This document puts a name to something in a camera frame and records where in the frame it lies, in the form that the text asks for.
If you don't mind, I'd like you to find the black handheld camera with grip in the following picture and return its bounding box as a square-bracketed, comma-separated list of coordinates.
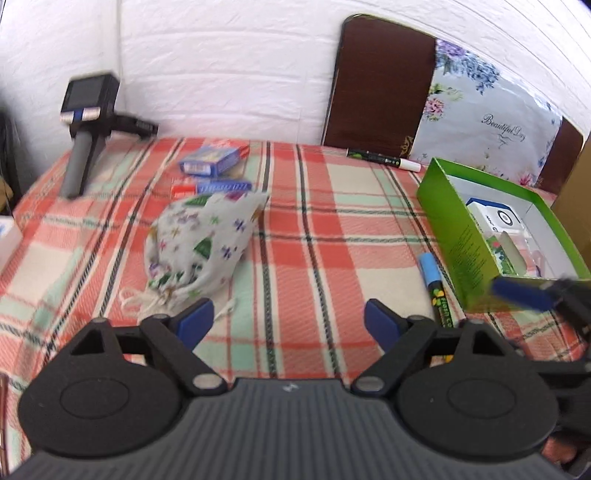
[60, 71, 160, 200]

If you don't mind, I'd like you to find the blue card box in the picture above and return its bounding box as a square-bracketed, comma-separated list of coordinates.
[179, 144, 250, 178]
[196, 180, 253, 195]

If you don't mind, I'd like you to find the white printed drawstring pouch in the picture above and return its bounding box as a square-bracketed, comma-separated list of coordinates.
[117, 191, 271, 324]

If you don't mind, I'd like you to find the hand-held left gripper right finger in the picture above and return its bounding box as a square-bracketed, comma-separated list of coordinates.
[353, 298, 511, 397]

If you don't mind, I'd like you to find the floral pillow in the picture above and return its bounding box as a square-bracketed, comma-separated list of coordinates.
[409, 39, 564, 188]

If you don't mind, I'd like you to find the black marker with white cap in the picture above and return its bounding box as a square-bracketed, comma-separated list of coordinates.
[346, 148, 422, 173]

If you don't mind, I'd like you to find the white and green floral packet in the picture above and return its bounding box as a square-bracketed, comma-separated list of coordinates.
[485, 231, 528, 278]

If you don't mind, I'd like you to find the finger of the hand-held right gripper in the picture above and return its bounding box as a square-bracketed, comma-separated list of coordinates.
[547, 355, 591, 416]
[490, 276, 591, 330]

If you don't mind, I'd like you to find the green and black folded chair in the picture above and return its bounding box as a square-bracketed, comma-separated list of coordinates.
[0, 108, 21, 208]

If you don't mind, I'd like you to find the large green cardboard box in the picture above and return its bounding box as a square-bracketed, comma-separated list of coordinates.
[417, 158, 591, 315]

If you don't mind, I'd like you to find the red plaid blanket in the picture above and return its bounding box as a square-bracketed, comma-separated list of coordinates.
[0, 136, 591, 467]

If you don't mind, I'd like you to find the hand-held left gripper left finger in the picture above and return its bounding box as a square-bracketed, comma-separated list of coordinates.
[55, 298, 228, 397]

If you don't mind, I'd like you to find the black marker with blue cap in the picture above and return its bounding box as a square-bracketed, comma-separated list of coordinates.
[418, 252, 458, 329]

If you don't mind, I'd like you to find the white and blue product box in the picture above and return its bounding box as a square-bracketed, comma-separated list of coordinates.
[465, 198, 526, 232]

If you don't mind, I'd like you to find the white power strip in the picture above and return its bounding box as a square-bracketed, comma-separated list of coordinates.
[0, 216, 23, 273]

